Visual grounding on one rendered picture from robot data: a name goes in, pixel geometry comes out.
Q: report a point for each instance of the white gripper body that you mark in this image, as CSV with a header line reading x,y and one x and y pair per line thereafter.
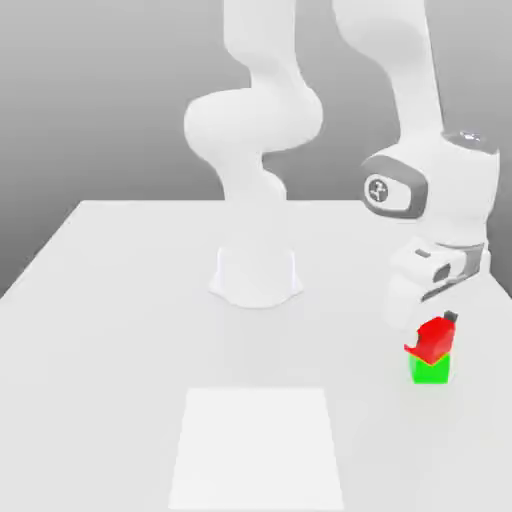
x,y
404,304

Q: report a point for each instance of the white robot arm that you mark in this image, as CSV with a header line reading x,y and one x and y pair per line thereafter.
x,y
256,120

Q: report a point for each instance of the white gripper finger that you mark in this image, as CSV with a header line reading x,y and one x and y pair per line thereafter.
x,y
451,316
410,336

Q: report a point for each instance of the small green cube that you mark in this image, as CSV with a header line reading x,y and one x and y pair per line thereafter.
x,y
428,372

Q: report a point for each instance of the small red cube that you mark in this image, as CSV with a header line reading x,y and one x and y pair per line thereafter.
x,y
436,338

